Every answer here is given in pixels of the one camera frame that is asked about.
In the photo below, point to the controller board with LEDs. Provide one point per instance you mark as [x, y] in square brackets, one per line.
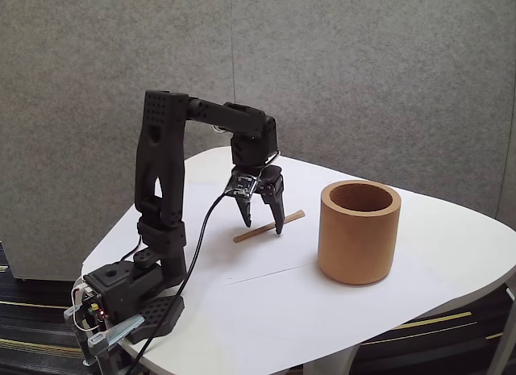
[94, 308]

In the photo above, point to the brown cylindrical pen holder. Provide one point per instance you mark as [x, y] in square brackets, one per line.
[356, 246]

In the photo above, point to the white straight table leg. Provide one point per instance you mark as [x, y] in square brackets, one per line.
[504, 334]

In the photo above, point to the white curved table leg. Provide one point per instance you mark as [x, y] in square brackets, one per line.
[326, 361]

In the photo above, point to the grey metal table clamp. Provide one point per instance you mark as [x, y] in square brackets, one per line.
[121, 328]

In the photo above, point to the thin wooden pen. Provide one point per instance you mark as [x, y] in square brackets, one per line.
[258, 232]

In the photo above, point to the bare camera circuit board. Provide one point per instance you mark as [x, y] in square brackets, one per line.
[242, 184]

